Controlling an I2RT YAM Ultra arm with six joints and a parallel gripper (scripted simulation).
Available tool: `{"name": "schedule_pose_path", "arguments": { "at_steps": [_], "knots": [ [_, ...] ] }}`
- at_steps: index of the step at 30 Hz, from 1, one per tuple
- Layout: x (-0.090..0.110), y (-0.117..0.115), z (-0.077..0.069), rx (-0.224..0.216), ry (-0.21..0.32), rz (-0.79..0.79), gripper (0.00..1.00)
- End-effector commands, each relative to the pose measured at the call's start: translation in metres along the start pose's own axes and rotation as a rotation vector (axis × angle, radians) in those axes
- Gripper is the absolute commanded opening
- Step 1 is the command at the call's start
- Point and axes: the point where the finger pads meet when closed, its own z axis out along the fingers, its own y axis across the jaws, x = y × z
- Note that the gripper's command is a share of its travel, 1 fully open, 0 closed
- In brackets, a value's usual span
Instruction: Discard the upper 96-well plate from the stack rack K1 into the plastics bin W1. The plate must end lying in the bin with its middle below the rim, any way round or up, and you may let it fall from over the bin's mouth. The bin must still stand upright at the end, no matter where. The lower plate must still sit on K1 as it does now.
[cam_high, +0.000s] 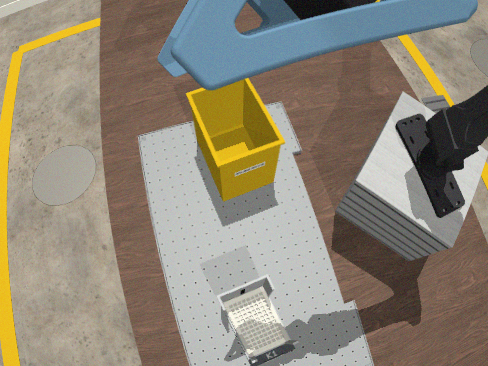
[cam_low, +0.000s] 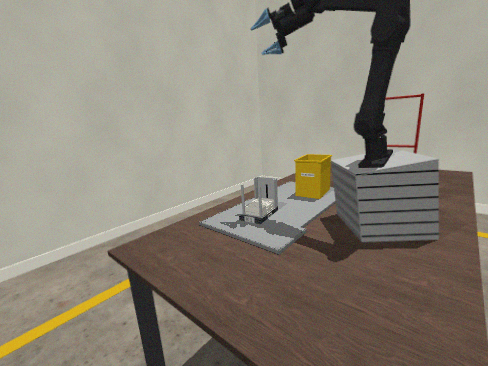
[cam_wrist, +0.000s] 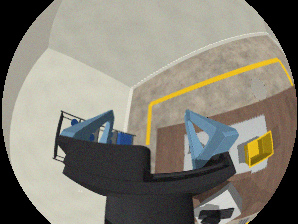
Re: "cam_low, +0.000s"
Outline yellow open-top bin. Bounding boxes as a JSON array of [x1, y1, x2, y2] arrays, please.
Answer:
[[294, 154, 332, 199]]

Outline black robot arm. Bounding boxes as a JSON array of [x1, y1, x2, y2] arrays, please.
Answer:
[[291, 0, 410, 168]]

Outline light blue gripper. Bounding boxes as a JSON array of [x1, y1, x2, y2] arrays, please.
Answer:
[[251, 8, 299, 55]]

